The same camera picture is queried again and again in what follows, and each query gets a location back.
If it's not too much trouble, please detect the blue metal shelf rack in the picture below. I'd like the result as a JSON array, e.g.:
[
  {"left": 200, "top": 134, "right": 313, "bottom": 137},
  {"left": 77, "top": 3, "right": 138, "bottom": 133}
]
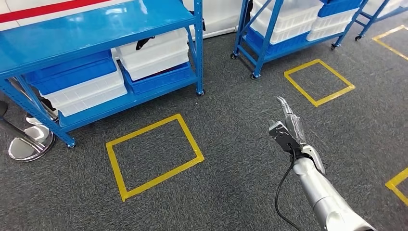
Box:
[{"left": 0, "top": 0, "right": 205, "bottom": 149}]

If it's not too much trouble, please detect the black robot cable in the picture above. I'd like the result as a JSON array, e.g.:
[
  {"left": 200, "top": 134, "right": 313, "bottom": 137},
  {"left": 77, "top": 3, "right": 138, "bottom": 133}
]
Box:
[{"left": 274, "top": 145, "right": 302, "bottom": 231}]

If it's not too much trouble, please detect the yellow floor tape square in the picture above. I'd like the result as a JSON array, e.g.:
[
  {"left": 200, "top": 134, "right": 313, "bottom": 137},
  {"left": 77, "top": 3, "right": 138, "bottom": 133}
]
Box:
[
  {"left": 283, "top": 58, "right": 357, "bottom": 108},
  {"left": 105, "top": 113, "right": 205, "bottom": 203}
]

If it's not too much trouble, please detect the black clip on post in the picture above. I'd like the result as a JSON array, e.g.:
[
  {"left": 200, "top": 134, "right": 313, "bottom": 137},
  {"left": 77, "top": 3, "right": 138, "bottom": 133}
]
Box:
[{"left": 189, "top": 10, "right": 206, "bottom": 32}]

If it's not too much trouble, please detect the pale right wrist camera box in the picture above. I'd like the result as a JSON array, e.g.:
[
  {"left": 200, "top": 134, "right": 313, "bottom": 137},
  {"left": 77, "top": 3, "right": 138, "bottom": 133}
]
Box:
[{"left": 268, "top": 120, "right": 302, "bottom": 154}]

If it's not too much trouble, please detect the black hanging strap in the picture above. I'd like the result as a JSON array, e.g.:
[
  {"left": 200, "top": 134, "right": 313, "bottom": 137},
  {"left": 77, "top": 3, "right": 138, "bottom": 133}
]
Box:
[{"left": 135, "top": 36, "right": 156, "bottom": 51}]

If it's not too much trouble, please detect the blue wheeled rack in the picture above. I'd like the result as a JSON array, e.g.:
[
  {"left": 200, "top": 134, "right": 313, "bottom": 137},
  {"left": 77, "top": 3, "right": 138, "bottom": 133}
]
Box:
[
  {"left": 229, "top": 0, "right": 371, "bottom": 80},
  {"left": 354, "top": 0, "right": 408, "bottom": 42}
]

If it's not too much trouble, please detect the white car red stripe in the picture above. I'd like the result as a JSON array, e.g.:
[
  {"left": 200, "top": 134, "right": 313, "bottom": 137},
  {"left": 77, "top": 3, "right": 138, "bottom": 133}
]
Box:
[{"left": 0, "top": 0, "right": 253, "bottom": 41}]

